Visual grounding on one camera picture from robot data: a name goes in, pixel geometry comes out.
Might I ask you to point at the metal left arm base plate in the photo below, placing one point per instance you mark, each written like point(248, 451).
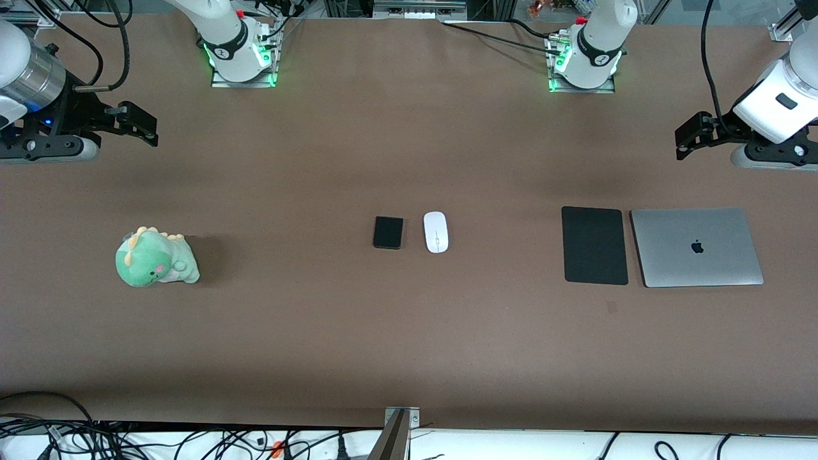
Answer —
point(607, 88)

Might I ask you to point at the black phone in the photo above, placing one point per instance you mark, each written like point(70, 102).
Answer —
point(388, 232)

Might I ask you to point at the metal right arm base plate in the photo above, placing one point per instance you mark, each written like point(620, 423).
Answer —
point(255, 84)

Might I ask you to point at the black mouse pad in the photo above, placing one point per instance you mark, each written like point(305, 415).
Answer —
point(594, 246)

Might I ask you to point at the aluminium corner profile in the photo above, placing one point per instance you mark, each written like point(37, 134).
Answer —
point(38, 19)
point(789, 25)

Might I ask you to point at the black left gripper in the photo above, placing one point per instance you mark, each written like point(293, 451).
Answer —
point(723, 128)

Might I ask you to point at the metal table edge bracket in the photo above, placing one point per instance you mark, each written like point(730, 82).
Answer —
point(401, 416)

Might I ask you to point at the silver laptop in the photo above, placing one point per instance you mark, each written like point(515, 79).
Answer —
point(696, 249)

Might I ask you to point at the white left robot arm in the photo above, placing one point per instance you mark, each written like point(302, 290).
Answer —
point(597, 38)

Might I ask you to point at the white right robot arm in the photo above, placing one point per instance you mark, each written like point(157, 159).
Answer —
point(227, 32)

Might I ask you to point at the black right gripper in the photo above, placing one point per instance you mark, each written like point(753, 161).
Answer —
point(75, 112)

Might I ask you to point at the white computer mouse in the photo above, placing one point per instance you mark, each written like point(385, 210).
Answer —
point(436, 233)

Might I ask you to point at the green dinosaur plush toy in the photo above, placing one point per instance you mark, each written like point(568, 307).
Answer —
point(153, 259)

